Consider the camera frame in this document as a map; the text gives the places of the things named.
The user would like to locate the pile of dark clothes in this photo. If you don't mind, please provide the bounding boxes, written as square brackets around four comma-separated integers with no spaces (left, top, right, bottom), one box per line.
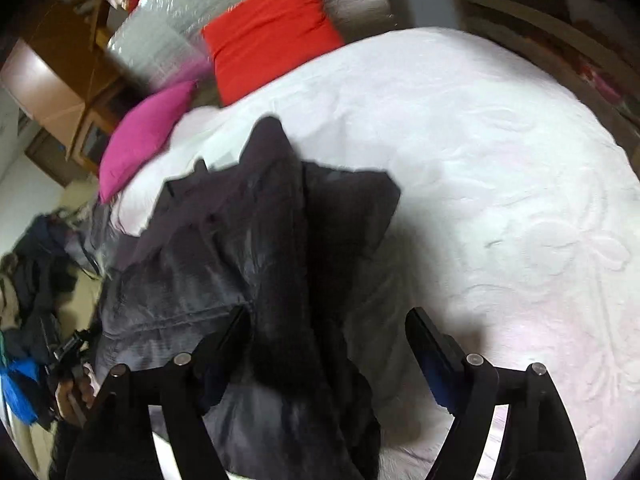
[0,212,106,376]

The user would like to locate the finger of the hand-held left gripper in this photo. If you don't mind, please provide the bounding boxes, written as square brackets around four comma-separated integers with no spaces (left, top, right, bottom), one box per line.
[52,326,103,363]

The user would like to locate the wooden cabinet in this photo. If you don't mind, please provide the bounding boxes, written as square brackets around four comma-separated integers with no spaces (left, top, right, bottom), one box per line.
[0,0,136,186]

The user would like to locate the wooden shelf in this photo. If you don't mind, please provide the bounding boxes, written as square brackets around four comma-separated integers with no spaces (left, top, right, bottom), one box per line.
[450,0,640,131]

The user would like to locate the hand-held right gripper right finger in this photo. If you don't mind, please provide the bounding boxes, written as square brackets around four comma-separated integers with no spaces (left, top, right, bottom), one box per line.
[404,307,588,480]

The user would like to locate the red pillow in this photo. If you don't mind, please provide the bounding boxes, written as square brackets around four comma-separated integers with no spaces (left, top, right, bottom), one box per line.
[201,0,346,107]

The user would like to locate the person's left hand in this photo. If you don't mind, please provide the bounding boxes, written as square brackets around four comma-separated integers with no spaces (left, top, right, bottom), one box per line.
[54,364,100,429]

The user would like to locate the white textured blanket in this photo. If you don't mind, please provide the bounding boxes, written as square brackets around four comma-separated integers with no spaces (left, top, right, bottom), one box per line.
[107,26,636,480]

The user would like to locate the bright blue cloth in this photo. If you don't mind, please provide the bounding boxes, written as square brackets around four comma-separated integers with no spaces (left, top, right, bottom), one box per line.
[0,357,41,426]

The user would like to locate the silver insulation mat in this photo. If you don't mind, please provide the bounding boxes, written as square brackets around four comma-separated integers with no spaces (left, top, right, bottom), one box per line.
[106,0,393,96]

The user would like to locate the pink pillow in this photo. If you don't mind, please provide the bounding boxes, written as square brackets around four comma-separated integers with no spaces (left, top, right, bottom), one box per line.
[98,80,198,205]

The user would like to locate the black quilted jacket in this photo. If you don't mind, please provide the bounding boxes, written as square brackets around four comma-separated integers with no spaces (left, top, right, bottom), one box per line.
[82,116,403,480]

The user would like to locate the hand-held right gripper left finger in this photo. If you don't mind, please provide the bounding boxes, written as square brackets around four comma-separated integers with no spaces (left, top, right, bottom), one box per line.
[65,306,252,480]

